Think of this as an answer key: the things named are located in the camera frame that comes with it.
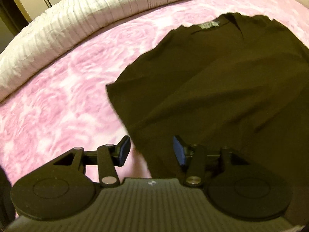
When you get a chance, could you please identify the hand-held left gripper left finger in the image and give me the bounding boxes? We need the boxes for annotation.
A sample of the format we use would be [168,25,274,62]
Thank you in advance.
[52,135,132,188]

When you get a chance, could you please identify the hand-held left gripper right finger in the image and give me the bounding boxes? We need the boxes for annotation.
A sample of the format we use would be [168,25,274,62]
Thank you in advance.
[172,136,242,188]

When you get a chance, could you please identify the brown shirt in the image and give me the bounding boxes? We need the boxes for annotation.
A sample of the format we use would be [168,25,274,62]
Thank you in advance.
[106,12,309,223]

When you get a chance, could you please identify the pink floral blanket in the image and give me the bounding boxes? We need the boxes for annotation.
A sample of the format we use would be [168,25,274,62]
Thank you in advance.
[0,0,309,182]

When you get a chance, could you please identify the white crinkled quilt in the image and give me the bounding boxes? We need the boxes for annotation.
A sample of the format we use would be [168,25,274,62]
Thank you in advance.
[0,0,251,102]

